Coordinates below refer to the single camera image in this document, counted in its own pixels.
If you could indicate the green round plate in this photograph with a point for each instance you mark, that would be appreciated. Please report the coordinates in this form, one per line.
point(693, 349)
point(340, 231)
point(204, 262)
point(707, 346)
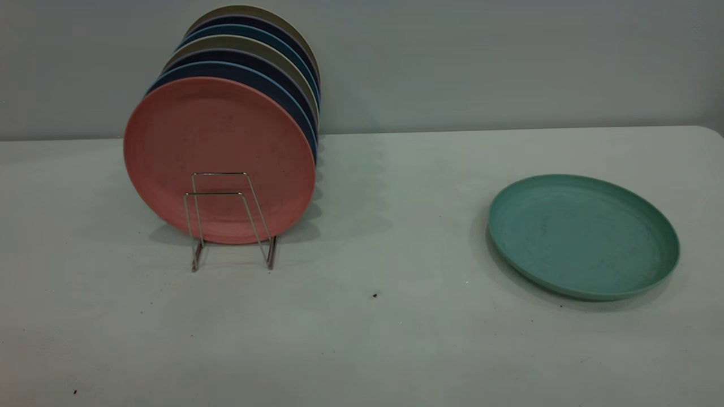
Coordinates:
point(582, 234)

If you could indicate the pink round plate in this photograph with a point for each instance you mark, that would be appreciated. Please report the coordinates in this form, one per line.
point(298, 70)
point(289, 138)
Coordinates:
point(215, 135)

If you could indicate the beige round plate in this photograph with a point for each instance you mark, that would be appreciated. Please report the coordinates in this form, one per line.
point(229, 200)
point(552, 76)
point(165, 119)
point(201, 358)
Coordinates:
point(237, 42)
point(249, 9)

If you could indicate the dark purple round plate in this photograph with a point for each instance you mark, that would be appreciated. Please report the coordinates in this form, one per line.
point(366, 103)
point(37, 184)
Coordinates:
point(226, 55)

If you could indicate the teal blue round plate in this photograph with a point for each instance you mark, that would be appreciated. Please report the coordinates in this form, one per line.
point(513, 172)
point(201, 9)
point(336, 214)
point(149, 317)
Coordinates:
point(249, 30)

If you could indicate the dark navy round plate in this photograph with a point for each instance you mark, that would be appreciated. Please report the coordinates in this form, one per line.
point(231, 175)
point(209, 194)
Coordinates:
point(249, 20)

